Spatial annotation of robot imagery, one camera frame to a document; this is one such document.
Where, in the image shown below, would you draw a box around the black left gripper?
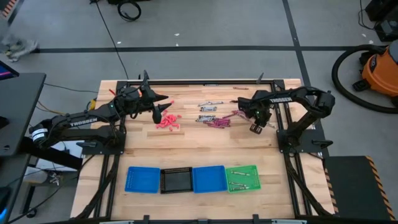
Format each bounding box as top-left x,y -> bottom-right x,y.
136,83 -> 173,114

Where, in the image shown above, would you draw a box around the green plastic basket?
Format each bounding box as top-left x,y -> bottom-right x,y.
224,164 -> 262,194

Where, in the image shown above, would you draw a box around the black plastic basket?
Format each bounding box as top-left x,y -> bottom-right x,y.
160,167 -> 194,195

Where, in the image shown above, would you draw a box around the blue plastic basket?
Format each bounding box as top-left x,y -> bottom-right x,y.
124,166 -> 162,194
192,165 -> 228,194

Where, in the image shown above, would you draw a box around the orange shop vacuum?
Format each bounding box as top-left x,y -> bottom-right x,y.
353,40 -> 398,106
331,44 -> 398,114

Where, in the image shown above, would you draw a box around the white paper sheet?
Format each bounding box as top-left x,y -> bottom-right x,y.
49,140 -> 82,171

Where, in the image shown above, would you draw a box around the black mat hazard stripe edge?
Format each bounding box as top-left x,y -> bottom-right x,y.
323,155 -> 397,222

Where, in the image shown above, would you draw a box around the bunch of keys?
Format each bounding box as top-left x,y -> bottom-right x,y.
47,172 -> 62,187

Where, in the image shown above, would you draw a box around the black desk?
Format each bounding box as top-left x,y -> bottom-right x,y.
0,73 -> 84,224

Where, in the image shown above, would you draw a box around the person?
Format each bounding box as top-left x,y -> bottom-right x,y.
0,29 -> 40,62

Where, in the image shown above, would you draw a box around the black equipment case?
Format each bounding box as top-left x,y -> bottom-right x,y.
357,0 -> 398,43

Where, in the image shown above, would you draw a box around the computer monitor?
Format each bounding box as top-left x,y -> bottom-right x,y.
0,60 -> 20,81

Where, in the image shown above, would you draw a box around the hazard striped floor mat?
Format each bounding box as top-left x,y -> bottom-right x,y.
0,0 -> 20,19

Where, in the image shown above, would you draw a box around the black aluminium table frame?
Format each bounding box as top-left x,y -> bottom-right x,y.
74,79 -> 335,224

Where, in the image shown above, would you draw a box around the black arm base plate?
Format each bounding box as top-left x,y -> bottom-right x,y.
276,128 -> 333,154
76,123 -> 126,156

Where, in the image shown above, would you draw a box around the long black floor cable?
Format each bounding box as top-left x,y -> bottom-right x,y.
90,0 -> 130,80

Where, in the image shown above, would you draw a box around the coiled black cable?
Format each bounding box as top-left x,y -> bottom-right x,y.
117,0 -> 142,22

